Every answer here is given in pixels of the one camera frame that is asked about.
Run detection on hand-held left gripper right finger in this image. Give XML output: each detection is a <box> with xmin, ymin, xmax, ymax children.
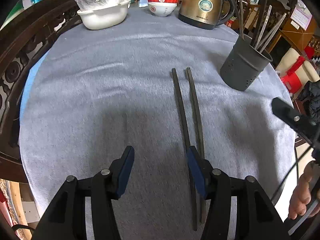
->
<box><xmin>187</xmin><ymin>145</ymin><xmax>290</xmax><ymax>240</ymax></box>

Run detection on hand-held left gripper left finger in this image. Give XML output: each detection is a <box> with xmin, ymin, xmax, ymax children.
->
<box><xmin>32</xmin><ymin>145</ymin><xmax>135</xmax><ymax>240</ymax></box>

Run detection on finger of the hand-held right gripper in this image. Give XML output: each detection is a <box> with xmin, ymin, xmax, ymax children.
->
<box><xmin>272</xmin><ymin>97</ymin><xmax>320</xmax><ymax>143</ymax></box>

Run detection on dark grey chopstick holder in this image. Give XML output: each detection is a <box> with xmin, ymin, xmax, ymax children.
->
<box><xmin>220</xmin><ymin>34</ymin><xmax>273</xmax><ymax>92</ymax></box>

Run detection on person's right hand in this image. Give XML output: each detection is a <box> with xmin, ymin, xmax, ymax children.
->
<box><xmin>287</xmin><ymin>161</ymin><xmax>316</xmax><ymax>220</ymax></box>

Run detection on grey fleece tablecloth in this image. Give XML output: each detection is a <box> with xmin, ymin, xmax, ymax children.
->
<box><xmin>19</xmin><ymin>1</ymin><xmax>297</xmax><ymax>240</ymax></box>

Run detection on wooden stair railing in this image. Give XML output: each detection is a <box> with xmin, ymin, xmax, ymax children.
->
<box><xmin>232</xmin><ymin>0</ymin><xmax>265</xmax><ymax>33</ymax></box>

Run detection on red paper bag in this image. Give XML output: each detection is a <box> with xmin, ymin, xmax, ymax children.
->
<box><xmin>0</xmin><ymin>180</ymin><xmax>8</xmax><ymax>207</ymax></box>

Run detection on blue table cover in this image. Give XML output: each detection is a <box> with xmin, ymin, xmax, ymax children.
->
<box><xmin>20</xmin><ymin>52</ymin><xmax>50</xmax><ymax>120</ymax></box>

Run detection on gold electric kettle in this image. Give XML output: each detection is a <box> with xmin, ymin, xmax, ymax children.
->
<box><xmin>178</xmin><ymin>0</ymin><xmax>237</xmax><ymax>30</ymax></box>

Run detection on white plastic basin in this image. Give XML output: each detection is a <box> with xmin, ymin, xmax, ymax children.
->
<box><xmin>77</xmin><ymin>0</ymin><xmax>132</xmax><ymax>30</ymax></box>

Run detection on dark wooden sideboard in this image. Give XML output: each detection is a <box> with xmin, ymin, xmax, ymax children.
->
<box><xmin>0</xmin><ymin>0</ymin><xmax>85</xmax><ymax>183</ymax></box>

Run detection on white bowl with red emblem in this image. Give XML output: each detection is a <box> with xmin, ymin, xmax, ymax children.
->
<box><xmin>147</xmin><ymin>2</ymin><xmax>177</xmax><ymax>17</ymax></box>

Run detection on white bowl with red band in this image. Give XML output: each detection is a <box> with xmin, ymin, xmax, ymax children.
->
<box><xmin>147</xmin><ymin>0</ymin><xmax>179</xmax><ymax>5</ymax></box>

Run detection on black cable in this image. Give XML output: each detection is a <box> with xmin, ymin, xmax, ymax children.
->
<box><xmin>275</xmin><ymin>130</ymin><xmax>314</xmax><ymax>205</ymax></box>

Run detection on wall calendar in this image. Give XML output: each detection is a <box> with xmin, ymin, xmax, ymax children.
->
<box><xmin>290</xmin><ymin>0</ymin><xmax>313</xmax><ymax>30</ymax></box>

